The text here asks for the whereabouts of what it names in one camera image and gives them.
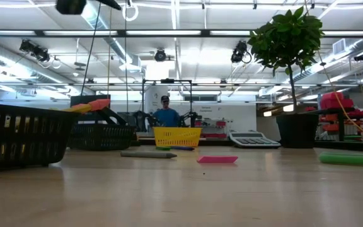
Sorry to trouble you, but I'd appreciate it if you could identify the black hanging cable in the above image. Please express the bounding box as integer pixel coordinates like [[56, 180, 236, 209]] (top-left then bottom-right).
[[80, 6, 102, 96]]

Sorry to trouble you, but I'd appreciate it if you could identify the yellow hanging cable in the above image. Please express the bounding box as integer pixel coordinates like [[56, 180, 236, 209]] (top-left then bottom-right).
[[304, 0, 363, 143]]

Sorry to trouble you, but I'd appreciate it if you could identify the grey crayon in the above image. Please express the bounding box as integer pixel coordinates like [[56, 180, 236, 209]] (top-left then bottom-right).
[[120, 150, 178, 160]]

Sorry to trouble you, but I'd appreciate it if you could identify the pink eraser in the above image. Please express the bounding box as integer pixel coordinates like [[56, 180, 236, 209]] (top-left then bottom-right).
[[196, 154, 239, 164]]

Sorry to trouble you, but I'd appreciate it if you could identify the black aluminium table frame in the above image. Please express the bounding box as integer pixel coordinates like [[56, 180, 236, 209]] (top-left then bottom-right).
[[130, 137, 363, 154]]

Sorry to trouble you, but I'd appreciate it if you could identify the grey calculator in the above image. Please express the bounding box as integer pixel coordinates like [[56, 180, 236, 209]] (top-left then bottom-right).
[[228, 131, 282, 148]]

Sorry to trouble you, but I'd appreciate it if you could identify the green leafy plant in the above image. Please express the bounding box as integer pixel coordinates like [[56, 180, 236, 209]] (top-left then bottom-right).
[[246, 6, 325, 114]]

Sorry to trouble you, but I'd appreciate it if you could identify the white cylindrical tank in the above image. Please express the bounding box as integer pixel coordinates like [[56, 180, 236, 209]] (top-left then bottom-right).
[[144, 84, 169, 114]]

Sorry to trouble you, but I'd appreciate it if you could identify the white ceiling vent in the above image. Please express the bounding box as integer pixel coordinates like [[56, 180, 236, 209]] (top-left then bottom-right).
[[332, 38, 348, 55]]

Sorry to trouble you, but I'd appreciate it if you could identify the green marker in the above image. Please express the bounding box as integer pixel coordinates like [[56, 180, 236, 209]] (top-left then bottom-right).
[[318, 151, 363, 168]]

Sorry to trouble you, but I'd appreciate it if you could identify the person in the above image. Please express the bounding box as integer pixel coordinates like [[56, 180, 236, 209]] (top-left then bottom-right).
[[152, 95, 182, 128]]

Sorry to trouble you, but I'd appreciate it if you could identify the shelf with red bins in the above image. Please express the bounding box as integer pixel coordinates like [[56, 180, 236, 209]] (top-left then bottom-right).
[[307, 91, 363, 142]]

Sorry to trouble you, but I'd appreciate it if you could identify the black plant pot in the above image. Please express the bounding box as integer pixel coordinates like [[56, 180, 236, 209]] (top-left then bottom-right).
[[275, 113, 320, 149]]

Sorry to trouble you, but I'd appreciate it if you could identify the yellow plastic bin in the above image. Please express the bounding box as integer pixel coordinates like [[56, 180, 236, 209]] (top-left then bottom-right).
[[153, 126, 202, 148]]

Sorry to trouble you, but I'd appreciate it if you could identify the black ceiling camera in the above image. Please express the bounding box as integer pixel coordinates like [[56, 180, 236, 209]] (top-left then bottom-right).
[[154, 48, 168, 63], [19, 38, 52, 63], [230, 40, 249, 64]]

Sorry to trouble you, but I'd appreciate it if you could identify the black plastic bin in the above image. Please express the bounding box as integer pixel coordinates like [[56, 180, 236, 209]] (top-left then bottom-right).
[[67, 104, 137, 151], [0, 102, 81, 173]]

